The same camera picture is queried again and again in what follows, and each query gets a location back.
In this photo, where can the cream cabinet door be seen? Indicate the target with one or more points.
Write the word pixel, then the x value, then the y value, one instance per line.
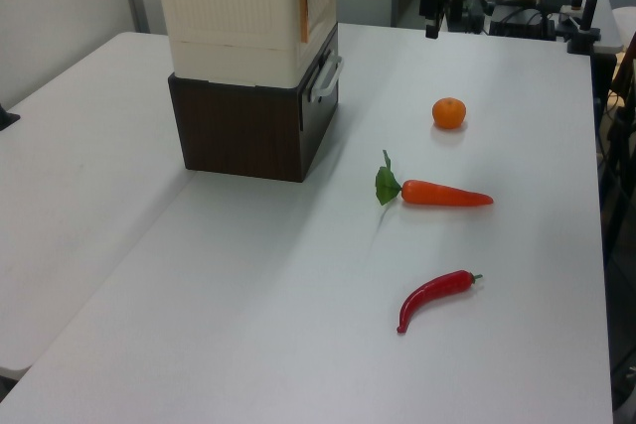
pixel 320 2

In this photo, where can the cream plastic storage cabinet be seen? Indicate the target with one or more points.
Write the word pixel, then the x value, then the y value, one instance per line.
pixel 223 22

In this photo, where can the orange tangerine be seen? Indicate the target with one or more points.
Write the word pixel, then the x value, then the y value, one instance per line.
pixel 448 113

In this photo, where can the black electronics box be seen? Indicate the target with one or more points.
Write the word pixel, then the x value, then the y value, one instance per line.
pixel 522 24

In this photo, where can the black table clamp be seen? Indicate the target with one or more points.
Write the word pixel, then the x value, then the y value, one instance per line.
pixel 584 42

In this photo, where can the orange toy carrot with leaves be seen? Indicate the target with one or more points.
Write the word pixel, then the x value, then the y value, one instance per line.
pixel 437 194

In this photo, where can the dark brown drawer unit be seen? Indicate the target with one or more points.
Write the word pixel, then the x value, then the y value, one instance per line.
pixel 238 136

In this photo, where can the red toy chili pepper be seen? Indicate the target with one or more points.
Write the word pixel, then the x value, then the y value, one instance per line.
pixel 432 292

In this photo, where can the black mount foot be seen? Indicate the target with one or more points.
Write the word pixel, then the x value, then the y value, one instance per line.
pixel 7 118

